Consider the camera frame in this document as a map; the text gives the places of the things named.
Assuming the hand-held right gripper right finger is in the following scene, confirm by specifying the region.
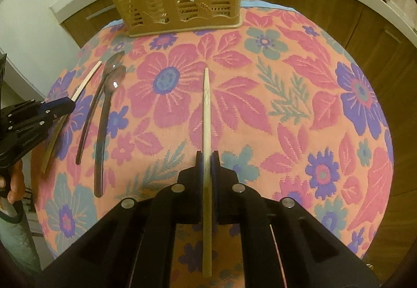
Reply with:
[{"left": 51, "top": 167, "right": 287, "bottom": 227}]
[{"left": 210, "top": 150, "right": 380, "bottom": 288}]

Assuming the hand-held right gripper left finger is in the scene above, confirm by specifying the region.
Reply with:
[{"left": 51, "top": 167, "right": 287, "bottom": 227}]
[{"left": 41, "top": 150, "right": 209, "bottom": 288}]

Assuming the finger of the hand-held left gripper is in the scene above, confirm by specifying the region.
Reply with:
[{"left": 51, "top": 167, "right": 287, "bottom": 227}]
[
  {"left": 42, "top": 101, "right": 77, "bottom": 122},
  {"left": 31, "top": 97, "right": 72, "bottom": 112}
]

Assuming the wooden chopstick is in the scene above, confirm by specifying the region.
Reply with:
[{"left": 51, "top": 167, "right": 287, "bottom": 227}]
[
  {"left": 40, "top": 61, "right": 103, "bottom": 175},
  {"left": 201, "top": 67, "right": 214, "bottom": 277}
]

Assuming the person's left hand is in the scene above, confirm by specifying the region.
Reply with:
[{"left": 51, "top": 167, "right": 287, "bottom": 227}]
[{"left": 0, "top": 158, "right": 27, "bottom": 205}]

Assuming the grey translucent spoon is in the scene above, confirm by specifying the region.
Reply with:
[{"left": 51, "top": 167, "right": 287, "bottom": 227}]
[{"left": 93, "top": 65, "right": 127, "bottom": 198}]

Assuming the reddish translucent spoon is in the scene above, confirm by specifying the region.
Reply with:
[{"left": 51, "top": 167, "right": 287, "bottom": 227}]
[{"left": 75, "top": 51, "right": 126, "bottom": 165}]

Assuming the floral tablecloth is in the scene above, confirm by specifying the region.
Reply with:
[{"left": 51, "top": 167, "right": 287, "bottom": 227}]
[{"left": 30, "top": 0, "right": 395, "bottom": 288}]

